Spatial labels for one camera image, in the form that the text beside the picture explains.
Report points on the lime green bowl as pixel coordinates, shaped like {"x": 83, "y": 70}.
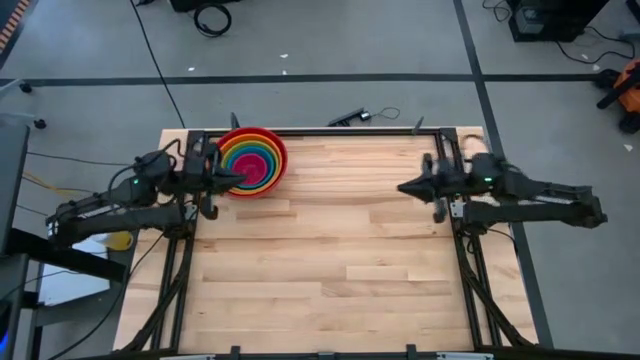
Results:
{"x": 252, "y": 145}

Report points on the orange bowl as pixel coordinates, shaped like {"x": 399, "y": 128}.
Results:
{"x": 252, "y": 135}

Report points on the small black equipment box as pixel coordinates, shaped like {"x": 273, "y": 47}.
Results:
{"x": 200, "y": 5}

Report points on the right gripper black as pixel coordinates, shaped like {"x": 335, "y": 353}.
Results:
{"x": 450, "y": 180}

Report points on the orange and black machine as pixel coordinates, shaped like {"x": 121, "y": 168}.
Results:
{"x": 627, "y": 92}

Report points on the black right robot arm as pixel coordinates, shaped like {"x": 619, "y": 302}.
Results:
{"x": 530, "y": 212}

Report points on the black mat with orange stripes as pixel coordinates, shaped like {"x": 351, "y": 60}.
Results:
{"x": 11, "y": 25}

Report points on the nested rainbow coloured bowls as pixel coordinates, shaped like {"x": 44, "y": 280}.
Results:
{"x": 252, "y": 129}

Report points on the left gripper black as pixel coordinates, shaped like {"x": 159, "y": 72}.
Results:
{"x": 200, "y": 175}

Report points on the black chair caster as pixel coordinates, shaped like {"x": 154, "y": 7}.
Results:
{"x": 25, "y": 88}
{"x": 40, "y": 123}

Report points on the white board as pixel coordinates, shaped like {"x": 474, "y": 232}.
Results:
{"x": 70, "y": 280}

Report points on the large black equipment box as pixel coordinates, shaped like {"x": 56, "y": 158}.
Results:
{"x": 555, "y": 20}

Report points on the black aluminium table frame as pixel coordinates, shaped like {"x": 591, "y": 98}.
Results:
{"x": 350, "y": 132}

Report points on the yellow object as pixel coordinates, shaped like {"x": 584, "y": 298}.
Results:
{"x": 119, "y": 241}

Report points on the teal bowl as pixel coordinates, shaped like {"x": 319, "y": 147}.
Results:
{"x": 252, "y": 149}

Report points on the black power strip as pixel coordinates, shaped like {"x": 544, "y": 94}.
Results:
{"x": 345, "y": 117}

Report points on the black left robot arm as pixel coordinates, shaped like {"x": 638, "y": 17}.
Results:
{"x": 125, "y": 217}

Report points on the small pink bowl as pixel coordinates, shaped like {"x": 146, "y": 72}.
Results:
{"x": 252, "y": 167}

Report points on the yellow bowl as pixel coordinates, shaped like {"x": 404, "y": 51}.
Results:
{"x": 252, "y": 140}

